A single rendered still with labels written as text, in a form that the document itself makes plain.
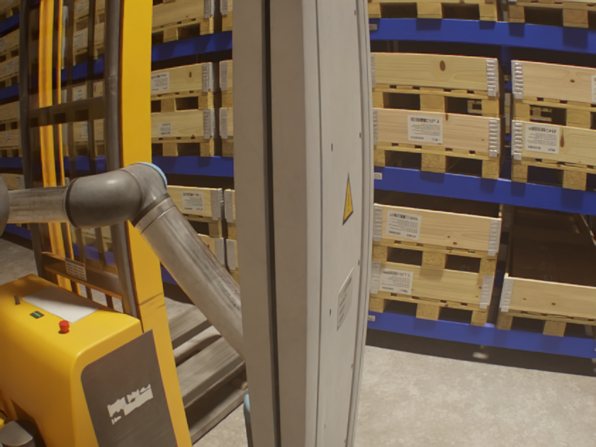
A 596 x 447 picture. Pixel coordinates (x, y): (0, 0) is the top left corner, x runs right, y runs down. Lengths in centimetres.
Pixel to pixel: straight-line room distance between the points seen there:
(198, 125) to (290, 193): 298
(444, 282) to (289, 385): 240
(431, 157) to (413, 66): 53
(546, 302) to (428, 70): 151
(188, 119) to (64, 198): 243
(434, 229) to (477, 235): 27
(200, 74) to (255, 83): 295
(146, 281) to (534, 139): 203
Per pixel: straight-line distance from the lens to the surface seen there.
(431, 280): 280
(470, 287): 278
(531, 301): 279
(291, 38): 35
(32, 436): 187
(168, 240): 105
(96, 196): 98
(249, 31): 37
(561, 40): 263
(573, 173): 261
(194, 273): 105
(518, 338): 291
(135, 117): 153
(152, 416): 176
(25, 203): 114
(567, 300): 281
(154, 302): 169
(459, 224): 266
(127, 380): 160
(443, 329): 293
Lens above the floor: 157
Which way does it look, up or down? 15 degrees down
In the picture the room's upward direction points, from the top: 1 degrees counter-clockwise
